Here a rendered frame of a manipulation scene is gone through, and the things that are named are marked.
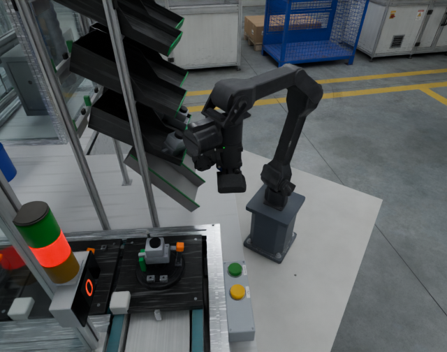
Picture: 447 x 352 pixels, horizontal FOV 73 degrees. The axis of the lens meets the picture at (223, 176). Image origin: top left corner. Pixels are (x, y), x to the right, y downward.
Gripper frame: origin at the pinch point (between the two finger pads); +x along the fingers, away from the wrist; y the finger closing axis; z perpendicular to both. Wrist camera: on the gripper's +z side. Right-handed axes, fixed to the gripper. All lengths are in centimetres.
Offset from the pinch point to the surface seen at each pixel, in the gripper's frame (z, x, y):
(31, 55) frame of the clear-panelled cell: 78, -6, -80
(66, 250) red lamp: 29.1, -7.2, 24.6
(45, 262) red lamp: 31.6, -7.0, 26.6
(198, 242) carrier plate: 8.9, 28.4, -3.6
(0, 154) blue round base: 92, 26, -54
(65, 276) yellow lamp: 30.2, -2.3, 26.3
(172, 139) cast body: 15.0, -0.7, -18.4
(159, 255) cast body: 18.8, 19.1, 7.3
